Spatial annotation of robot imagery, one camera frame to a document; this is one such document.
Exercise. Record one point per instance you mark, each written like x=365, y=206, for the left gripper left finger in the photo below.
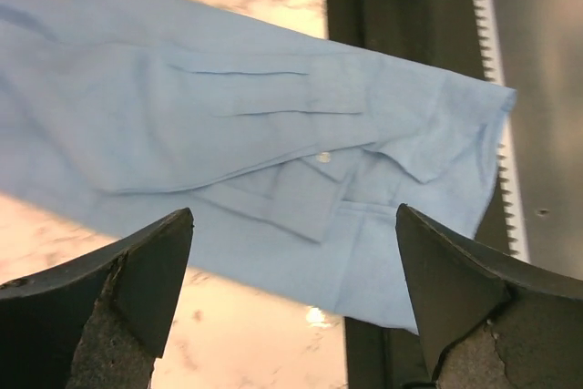
x=100, y=320

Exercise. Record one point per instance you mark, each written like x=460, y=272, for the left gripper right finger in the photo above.
x=484, y=318

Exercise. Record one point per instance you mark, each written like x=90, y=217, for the blue long sleeve shirt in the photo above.
x=292, y=152

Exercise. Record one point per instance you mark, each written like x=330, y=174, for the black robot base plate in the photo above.
x=438, y=33

